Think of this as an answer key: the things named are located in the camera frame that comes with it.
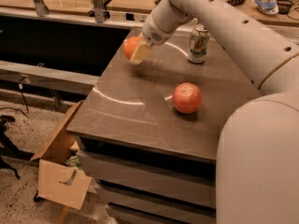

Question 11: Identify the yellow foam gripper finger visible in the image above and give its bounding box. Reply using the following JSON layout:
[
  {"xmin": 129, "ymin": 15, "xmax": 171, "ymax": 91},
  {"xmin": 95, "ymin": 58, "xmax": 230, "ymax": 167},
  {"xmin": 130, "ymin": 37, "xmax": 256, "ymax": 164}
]
[{"xmin": 130, "ymin": 42, "xmax": 153, "ymax": 64}]

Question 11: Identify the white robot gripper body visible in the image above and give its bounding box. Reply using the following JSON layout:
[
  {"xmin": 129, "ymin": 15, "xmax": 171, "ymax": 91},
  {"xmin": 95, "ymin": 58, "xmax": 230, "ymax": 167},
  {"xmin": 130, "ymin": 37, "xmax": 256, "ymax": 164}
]
[{"xmin": 141, "ymin": 0, "xmax": 193, "ymax": 46}]

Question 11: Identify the orange fruit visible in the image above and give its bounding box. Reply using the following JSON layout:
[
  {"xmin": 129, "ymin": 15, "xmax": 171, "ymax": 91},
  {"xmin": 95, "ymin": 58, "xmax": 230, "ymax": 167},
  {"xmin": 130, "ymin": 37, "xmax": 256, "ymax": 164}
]
[{"xmin": 123, "ymin": 36, "xmax": 141, "ymax": 60}]

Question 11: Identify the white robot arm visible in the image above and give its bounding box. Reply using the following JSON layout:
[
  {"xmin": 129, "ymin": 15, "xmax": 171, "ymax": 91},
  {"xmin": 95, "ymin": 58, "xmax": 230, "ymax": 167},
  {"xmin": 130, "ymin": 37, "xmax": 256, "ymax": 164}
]
[{"xmin": 142, "ymin": 0, "xmax": 299, "ymax": 224}]

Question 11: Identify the red apple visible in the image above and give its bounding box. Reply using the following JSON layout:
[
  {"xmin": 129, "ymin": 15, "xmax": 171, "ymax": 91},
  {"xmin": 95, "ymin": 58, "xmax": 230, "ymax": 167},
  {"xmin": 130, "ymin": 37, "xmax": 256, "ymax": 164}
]
[{"xmin": 172, "ymin": 83, "xmax": 202, "ymax": 114}]

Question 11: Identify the green white soda can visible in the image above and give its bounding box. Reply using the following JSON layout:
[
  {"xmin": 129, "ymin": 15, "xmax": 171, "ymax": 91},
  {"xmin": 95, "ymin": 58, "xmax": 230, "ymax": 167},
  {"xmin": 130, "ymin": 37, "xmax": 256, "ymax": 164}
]
[{"xmin": 188, "ymin": 25, "xmax": 210, "ymax": 63}]

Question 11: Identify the grey metal beam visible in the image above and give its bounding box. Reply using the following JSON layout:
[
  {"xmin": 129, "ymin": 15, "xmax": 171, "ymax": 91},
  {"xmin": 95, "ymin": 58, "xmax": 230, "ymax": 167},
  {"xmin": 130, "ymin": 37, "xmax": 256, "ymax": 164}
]
[{"xmin": 0, "ymin": 61, "xmax": 98, "ymax": 95}]

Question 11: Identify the blue white bowl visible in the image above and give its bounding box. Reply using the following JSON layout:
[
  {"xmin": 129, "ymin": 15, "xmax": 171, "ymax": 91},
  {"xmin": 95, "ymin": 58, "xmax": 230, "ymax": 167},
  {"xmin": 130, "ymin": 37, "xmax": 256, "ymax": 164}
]
[{"xmin": 255, "ymin": 1, "xmax": 278, "ymax": 15}]

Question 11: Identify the grey drawer cabinet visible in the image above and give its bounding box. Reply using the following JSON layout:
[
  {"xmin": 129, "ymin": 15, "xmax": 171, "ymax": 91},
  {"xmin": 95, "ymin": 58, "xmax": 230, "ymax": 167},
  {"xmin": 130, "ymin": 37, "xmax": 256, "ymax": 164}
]
[{"xmin": 67, "ymin": 31, "xmax": 260, "ymax": 224}]

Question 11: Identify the small black mesh cup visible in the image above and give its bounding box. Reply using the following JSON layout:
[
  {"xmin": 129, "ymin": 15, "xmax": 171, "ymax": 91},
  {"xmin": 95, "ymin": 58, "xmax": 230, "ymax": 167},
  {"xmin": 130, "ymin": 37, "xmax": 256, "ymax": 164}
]
[{"xmin": 277, "ymin": 0, "xmax": 293, "ymax": 15}]

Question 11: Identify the open cardboard box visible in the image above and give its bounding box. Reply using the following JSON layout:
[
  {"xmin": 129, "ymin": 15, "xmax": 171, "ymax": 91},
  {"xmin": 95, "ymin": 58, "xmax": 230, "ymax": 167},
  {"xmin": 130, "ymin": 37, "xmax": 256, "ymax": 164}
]
[{"xmin": 31, "ymin": 102, "xmax": 92, "ymax": 210}]

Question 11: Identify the black stand base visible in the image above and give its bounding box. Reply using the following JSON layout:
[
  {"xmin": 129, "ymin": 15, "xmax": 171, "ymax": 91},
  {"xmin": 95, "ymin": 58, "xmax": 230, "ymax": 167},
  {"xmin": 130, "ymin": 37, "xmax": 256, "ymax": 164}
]
[{"xmin": 0, "ymin": 115, "xmax": 33, "ymax": 179}]

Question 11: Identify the metal bracket middle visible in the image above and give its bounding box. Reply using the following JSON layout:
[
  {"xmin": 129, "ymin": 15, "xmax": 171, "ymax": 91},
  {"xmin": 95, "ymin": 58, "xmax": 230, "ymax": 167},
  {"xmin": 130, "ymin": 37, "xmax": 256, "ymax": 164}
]
[{"xmin": 93, "ymin": 0, "xmax": 105, "ymax": 23}]

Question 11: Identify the metal bracket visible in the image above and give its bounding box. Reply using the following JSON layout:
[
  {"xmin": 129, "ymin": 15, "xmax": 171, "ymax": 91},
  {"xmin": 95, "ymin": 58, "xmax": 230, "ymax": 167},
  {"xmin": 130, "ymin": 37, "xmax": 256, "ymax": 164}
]
[
  {"xmin": 93, "ymin": 0, "xmax": 105, "ymax": 23},
  {"xmin": 33, "ymin": 0, "xmax": 49, "ymax": 17}
]

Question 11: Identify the metal bracket left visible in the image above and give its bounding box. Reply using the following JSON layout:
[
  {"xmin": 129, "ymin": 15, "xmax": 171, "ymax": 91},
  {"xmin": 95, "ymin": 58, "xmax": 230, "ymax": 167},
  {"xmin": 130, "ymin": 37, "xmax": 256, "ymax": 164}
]
[{"xmin": 33, "ymin": 0, "xmax": 49, "ymax": 17}]

